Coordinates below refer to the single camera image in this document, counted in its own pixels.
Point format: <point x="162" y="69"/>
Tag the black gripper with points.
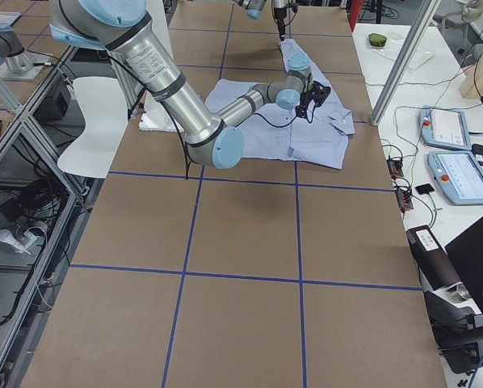
<point x="280" y="16"/>
<point x="304" y="99"/>

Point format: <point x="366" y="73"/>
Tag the light blue striped shirt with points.
<point x="273" y="133"/>

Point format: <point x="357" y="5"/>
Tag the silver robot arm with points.
<point x="211" y="139"/>
<point x="254" y="9"/>

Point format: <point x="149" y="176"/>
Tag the green object on table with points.
<point x="377" y="40"/>

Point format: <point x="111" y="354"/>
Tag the far teach pendant tablet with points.
<point x="444" y="128"/>

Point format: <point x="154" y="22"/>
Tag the teach pendant tablet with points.
<point x="444" y="128"/>
<point x="458" y="175"/>

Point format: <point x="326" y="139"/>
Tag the near teach pendant tablet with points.
<point x="458" y="175"/>

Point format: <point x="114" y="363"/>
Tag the white plastic chair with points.
<point x="105" y="113"/>

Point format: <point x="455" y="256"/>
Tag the black box with label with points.
<point x="435" y="269"/>

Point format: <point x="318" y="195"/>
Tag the black monitor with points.
<point x="466" y="255"/>

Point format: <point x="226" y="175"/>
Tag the grey aluminium frame post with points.
<point x="405" y="55"/>

